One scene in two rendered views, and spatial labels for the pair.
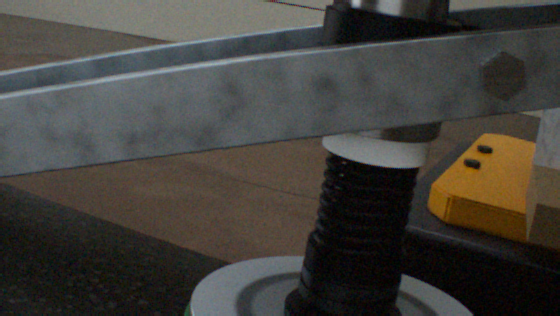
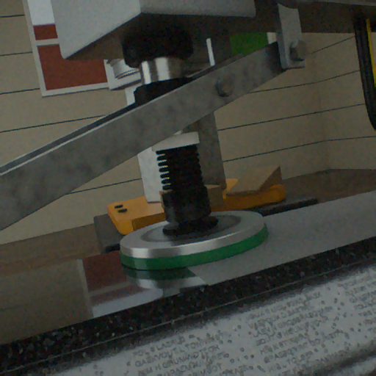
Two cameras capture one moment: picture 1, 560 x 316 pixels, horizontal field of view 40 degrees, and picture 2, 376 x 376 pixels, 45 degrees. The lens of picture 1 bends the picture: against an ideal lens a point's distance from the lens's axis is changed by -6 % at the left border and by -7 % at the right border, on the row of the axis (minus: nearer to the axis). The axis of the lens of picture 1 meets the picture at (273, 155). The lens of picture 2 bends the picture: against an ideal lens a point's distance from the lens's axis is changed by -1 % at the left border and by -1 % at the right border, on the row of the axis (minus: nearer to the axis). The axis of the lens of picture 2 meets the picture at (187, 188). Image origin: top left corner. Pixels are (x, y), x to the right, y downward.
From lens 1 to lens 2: 34 cm
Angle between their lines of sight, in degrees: 36
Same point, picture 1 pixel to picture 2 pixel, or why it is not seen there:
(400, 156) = (194, 138)
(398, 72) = (192, 96)
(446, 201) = (131, 223)
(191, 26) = not seen: outside the picture
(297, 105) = (164, 121)
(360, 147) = (180, 139)
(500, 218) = (161, 218)
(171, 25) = not seen: outside the picture
